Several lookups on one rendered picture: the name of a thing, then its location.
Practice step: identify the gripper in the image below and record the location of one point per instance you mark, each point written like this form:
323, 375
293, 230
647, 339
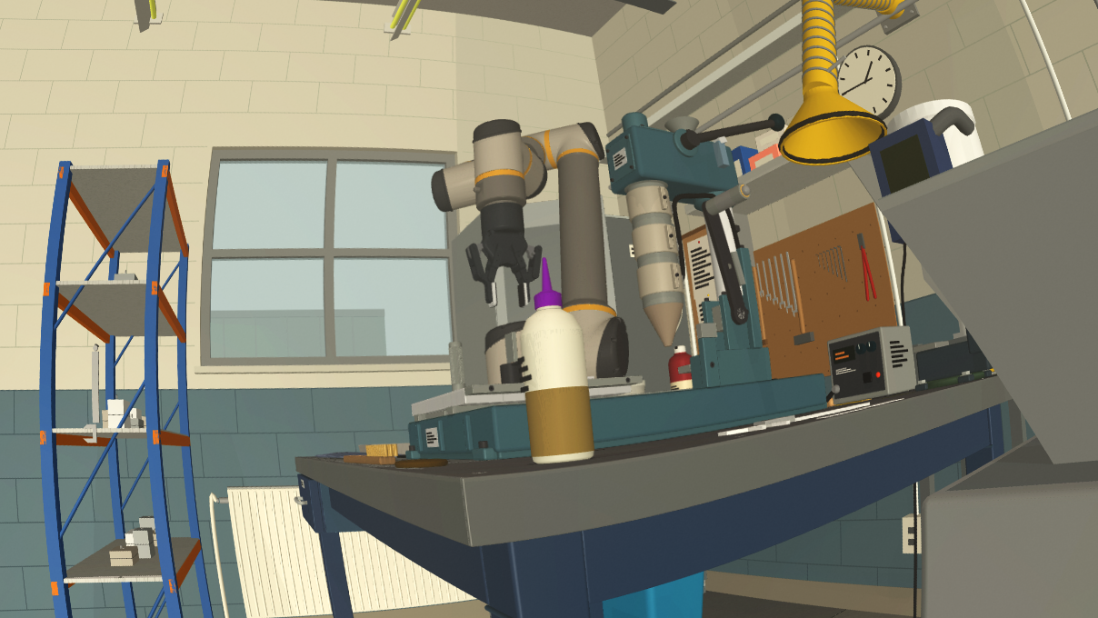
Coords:
503, 225

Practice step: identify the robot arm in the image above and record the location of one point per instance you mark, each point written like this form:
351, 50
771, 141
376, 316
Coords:
576, 223

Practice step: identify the black clamp block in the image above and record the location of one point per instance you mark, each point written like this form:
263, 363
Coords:
513, 371

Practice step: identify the grey carriage plate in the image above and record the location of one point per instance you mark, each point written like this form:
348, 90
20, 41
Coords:
480, 399

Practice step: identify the beige heater barrel with nozzle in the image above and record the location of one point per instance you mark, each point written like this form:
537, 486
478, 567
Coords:
654, 249

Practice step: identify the tan mould block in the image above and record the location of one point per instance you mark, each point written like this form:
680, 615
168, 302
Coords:
386, 449

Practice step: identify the black and grey clamp lever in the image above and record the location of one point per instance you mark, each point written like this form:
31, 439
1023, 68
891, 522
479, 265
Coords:
729, 257

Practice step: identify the black press lever with knob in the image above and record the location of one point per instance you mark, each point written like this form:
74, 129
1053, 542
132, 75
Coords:
733, 129

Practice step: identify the white bottle with purple tip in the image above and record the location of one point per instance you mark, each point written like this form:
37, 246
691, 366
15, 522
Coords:
557, 377

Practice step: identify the grey framed window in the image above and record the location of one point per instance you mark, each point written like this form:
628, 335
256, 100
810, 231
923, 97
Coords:
330, 257

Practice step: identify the small red bottle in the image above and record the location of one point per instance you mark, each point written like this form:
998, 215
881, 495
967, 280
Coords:
680, 369

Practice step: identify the yellow ceiling light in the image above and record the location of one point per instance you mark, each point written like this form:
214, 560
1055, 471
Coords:
401, 15
146, 10

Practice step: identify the red box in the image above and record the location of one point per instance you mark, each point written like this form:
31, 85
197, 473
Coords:
766, 156

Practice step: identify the brown pegboard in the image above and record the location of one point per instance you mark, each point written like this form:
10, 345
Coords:
823, 300

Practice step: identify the yellow extraction hood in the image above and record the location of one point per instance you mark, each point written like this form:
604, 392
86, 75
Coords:
828, 129

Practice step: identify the blue shelf rack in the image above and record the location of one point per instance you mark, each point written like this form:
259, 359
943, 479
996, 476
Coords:
163, 343

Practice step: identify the white radiator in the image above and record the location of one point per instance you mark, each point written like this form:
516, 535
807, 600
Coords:
283, 549

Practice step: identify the red pliers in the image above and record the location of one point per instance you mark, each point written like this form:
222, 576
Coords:
867, 270

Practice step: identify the teal bin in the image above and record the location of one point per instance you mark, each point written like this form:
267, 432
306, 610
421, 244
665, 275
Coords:
656, 599

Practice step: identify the grey control box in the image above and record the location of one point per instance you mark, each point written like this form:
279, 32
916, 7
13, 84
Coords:
866, 362

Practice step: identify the blue monitor box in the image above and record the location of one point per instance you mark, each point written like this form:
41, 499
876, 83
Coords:
909, 159

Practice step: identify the white tank with grey pipe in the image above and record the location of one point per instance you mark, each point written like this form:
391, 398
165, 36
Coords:
931, 116

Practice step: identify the large grey hopper machine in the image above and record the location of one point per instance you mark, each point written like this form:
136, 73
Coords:
1012, 274

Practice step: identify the grey hold-down post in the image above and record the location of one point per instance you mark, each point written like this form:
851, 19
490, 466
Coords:
455, 369

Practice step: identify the grey wall shelf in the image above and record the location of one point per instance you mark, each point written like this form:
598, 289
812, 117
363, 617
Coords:
789, 176

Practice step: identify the blue workbench frame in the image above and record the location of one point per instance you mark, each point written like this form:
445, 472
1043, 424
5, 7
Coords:
549, 575

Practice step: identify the round wall clock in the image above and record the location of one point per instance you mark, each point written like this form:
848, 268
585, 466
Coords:
868, 81

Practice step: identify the white wall outlet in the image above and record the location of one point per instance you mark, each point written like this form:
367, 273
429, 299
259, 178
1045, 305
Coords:
910, 533

